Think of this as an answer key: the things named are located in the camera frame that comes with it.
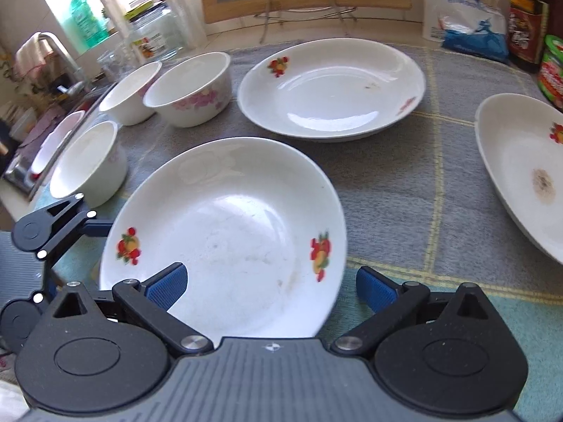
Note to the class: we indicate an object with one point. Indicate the glass storage jar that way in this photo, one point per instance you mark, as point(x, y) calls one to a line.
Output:
point(158, 35)

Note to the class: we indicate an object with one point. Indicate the white floral bowl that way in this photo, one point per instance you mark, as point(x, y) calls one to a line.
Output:
point(52, 145)
point(127, 96)
point(88, 167)

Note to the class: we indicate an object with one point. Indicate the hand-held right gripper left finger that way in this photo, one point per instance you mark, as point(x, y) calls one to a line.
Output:
point(169, 285)

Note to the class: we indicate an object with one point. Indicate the white bowl pink flowers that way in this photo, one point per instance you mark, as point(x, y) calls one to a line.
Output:
point(193, 96)

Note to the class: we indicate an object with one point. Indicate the dark soy sauce bottle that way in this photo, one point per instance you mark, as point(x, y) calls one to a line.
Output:
point(525, 22)

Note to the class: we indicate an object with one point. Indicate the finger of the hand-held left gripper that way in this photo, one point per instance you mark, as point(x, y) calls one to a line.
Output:
point(94, 227)
point(47, 283)

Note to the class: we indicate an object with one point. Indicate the clear drinking glass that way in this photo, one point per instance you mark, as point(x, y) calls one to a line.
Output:
point(110, 66)

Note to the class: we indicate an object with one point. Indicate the metal faucet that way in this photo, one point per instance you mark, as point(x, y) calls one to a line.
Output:
point(66, 52)

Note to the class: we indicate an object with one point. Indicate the clear plastic wrapped cup stack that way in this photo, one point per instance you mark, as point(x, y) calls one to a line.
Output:
point(184, 17)

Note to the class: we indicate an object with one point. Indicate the grey plaid table mat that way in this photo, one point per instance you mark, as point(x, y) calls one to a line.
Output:
point(396, 184)

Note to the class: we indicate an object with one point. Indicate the green lidded sauce jar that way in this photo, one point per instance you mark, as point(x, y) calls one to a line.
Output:
point(552, 74)

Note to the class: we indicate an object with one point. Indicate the white blue salt bag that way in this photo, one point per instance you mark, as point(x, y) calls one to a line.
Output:
point(466, 22)

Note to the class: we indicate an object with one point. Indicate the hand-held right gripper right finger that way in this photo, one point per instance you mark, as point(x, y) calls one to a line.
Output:
point(376, 290)

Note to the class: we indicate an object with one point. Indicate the green dish soap bottle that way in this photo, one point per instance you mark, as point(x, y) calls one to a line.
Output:
point(83, 17)

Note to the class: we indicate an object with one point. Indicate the pink cloth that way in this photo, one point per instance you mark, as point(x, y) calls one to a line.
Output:
point(28, 57)

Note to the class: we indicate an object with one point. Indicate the steel sink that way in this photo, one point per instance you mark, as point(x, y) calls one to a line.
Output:
point(22, 171)

